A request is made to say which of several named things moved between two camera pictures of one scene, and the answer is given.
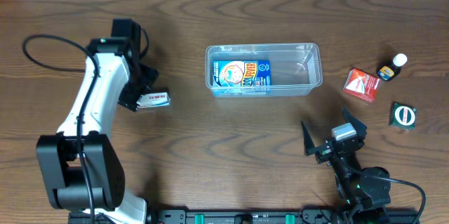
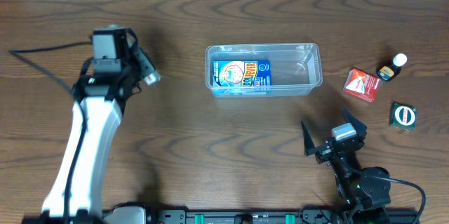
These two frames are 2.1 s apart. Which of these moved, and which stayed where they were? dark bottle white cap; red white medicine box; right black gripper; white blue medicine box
Moved: white blue medicine box
Stayed: red white medicine box; dark bottle white cap; right black gripper
